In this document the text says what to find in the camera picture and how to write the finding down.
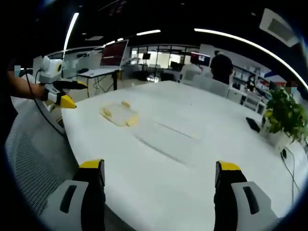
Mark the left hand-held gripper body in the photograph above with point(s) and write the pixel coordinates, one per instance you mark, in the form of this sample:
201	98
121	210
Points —
49	68

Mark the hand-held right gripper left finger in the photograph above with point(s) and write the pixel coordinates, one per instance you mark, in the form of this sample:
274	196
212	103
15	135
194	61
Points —
79	199

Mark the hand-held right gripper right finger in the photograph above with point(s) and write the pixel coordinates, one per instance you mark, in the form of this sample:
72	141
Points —
238	202

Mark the white side desk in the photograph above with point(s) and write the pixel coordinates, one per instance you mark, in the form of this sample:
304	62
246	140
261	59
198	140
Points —
98	72

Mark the long ceiling light strip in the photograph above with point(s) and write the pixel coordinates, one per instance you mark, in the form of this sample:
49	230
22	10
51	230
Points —
70	30

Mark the large red screen monitor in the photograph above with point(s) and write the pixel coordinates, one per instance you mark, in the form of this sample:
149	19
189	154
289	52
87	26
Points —
113	54

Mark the white mesh office chair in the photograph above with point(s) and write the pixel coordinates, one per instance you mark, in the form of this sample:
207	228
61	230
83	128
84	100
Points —
33	158

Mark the black phone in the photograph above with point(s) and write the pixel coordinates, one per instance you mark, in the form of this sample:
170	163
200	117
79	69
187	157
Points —
253	124

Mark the short ceiling light strip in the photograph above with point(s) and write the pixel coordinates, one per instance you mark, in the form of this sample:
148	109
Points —
148	32

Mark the green potted plant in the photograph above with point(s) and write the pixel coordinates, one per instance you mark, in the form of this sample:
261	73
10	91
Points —
284	118

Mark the white chair backrest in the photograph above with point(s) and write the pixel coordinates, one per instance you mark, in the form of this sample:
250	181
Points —
211	85

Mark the curved ceiling light strip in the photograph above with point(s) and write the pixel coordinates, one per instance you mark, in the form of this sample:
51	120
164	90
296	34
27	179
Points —
252	45

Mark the ceiling air vent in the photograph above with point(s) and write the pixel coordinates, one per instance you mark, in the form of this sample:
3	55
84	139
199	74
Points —
278	26

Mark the small red wall screen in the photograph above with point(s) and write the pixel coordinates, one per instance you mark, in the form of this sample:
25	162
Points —
201	58

